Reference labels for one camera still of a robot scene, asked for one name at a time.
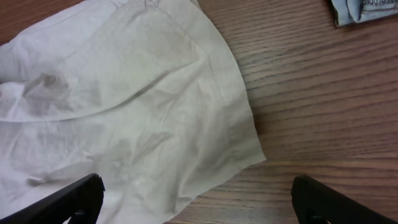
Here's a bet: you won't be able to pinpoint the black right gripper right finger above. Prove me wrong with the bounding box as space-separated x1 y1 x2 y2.
291 175 397 224

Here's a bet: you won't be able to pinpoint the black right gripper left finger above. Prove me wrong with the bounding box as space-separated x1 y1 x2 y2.
1 173 105 224

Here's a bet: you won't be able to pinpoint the beige khaki shorts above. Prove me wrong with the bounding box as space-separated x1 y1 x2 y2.
1 0 265 223

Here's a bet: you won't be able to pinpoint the folded light blue jeans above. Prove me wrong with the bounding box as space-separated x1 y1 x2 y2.
330 0 397 27

